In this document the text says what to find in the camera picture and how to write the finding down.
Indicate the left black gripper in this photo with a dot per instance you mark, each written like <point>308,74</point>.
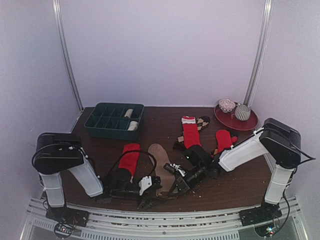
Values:
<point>148,204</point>

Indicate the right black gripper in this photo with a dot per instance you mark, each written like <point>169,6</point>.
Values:
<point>182,181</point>

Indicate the beige sock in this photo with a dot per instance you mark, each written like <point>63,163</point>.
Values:
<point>128,113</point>
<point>167,179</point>

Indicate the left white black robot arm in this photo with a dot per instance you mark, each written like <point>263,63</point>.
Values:
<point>59,152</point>

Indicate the red sock near left arm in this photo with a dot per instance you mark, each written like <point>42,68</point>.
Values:
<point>130,160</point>

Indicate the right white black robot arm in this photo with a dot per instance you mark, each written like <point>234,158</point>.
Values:
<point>274,138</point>

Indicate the red sock with white cuff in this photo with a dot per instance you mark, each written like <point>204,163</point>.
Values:
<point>190,132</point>

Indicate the red sock on right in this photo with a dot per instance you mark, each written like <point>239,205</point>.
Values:
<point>225,139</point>

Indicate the argyle sock at back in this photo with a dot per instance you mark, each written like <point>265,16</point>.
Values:
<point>202,123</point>

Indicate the red plate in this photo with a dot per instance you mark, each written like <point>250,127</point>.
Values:
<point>229,120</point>

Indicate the green divided organizer tray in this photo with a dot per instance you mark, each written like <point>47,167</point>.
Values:
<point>107,121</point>

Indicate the white dotted bowl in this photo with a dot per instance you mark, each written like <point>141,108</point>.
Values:
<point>226,105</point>

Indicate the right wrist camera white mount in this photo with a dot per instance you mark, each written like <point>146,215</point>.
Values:
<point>174,169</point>

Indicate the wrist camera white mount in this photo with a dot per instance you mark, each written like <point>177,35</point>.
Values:
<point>147,182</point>
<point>174,169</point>

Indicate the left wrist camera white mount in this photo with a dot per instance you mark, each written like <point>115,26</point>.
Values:
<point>147,182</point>

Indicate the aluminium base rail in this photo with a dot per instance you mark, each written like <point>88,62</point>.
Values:
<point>108,224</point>

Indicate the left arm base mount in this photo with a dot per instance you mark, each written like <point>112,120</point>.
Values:
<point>67,219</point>

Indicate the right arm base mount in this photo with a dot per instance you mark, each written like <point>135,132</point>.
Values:
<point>263,218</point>

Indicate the right aluminium frame post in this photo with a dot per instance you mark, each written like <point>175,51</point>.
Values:
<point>261,48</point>

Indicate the aluminium frame post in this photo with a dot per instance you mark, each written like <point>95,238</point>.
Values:
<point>66,57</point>
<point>261,48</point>

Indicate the left aluminium frame post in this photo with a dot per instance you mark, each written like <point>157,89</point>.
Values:
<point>66,57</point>

